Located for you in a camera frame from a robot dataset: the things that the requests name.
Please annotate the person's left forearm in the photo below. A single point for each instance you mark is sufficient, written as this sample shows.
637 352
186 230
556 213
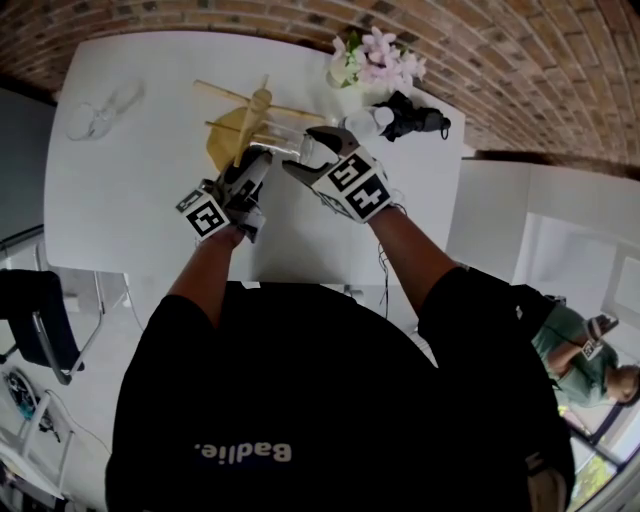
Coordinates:
205 275

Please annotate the wooden cup tree stand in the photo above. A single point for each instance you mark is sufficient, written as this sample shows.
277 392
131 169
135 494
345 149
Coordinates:
252 115

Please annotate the clear drinking glass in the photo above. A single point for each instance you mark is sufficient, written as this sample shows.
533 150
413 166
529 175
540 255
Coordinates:
100 117

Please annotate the black office chair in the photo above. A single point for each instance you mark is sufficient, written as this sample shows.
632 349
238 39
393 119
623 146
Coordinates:
35 320

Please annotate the white cabinet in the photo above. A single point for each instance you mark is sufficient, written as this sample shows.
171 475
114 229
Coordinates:
490 220

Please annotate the pale pink flower bunch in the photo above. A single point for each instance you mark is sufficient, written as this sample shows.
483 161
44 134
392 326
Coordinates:
382 60

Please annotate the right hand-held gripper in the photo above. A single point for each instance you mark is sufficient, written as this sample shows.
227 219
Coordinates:
355 185

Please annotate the clear plastic water bottle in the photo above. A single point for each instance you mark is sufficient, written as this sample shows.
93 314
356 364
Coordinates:
362 120

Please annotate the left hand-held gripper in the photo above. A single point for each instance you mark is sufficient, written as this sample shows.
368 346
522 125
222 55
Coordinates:
205 217

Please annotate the pale glass vase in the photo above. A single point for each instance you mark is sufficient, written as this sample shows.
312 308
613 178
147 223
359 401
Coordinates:
342 75

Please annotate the folded black umbrella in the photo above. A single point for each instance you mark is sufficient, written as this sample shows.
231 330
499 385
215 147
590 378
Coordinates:
410 117

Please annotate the person's black shirt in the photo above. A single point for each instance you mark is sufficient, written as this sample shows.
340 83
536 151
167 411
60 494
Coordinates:
325 400

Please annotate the person's right forearm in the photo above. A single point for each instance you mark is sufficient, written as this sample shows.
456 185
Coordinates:
415 260

